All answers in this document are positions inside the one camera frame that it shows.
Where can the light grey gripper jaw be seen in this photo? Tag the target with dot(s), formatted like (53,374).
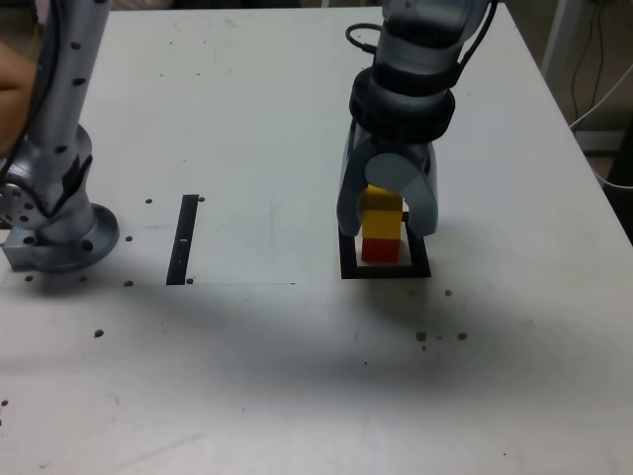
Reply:
(395,173)

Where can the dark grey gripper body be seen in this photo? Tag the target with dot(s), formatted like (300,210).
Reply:
(400,147)

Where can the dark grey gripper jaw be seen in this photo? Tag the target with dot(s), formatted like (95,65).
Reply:
(351,198)

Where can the yellow cube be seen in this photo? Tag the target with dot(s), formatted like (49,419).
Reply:
(381,222)

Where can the red cube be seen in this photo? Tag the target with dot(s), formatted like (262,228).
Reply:
(380,251)

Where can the black tape square outline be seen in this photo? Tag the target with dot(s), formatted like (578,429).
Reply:
(347,259)

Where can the person's hand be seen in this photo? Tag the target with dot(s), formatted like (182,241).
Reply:
(12,74)

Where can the black tape strip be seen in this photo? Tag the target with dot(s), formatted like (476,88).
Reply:
(180,257)

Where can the white frame post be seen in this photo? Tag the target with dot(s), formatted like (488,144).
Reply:
(556,34)

